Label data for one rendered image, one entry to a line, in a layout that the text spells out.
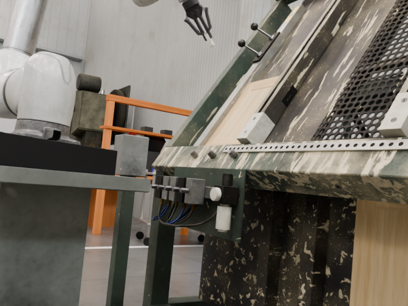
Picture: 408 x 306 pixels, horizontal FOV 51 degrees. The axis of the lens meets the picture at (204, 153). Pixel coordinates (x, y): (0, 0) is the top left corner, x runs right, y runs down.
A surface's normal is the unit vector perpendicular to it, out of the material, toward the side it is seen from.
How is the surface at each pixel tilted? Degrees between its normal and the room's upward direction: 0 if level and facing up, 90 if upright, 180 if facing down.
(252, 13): 90
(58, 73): 75
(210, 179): 90
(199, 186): 90
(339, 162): 56
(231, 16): 90
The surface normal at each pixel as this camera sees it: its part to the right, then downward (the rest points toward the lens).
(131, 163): 0.52, 0.00
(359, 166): -0.65, -0.65
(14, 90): -0.54, -0.12
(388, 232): -0.85, -0.11
